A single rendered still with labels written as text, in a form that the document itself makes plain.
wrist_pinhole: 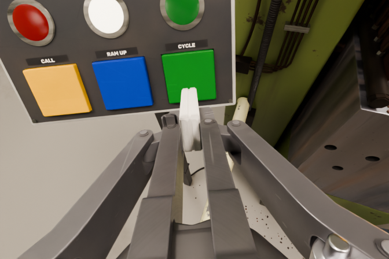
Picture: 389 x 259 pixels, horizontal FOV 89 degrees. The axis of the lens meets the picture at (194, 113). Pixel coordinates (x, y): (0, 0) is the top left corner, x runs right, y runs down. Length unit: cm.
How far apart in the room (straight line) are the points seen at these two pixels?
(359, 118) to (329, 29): 22
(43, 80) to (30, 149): 150
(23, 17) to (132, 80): 15
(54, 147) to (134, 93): 146
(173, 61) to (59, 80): 17
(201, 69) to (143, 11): 11
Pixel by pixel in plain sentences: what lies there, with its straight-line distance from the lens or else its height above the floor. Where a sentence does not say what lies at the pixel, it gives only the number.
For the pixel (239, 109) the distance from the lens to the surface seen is 72.
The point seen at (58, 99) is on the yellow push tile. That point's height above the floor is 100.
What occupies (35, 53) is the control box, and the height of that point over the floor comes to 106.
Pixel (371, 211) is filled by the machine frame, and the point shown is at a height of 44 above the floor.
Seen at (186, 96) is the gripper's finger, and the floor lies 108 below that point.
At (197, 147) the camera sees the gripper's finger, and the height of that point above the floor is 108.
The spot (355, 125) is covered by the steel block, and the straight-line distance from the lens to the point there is 50.
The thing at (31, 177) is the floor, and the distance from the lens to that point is 172.
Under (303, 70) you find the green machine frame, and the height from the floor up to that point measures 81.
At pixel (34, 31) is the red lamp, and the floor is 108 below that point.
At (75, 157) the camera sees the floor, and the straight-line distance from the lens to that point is 160.
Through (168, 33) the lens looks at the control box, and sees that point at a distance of 30.
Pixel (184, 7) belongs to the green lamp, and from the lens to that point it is 29.
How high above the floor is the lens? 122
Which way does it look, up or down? 55 degrees down
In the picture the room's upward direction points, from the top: 7 degrees counter-clockwise
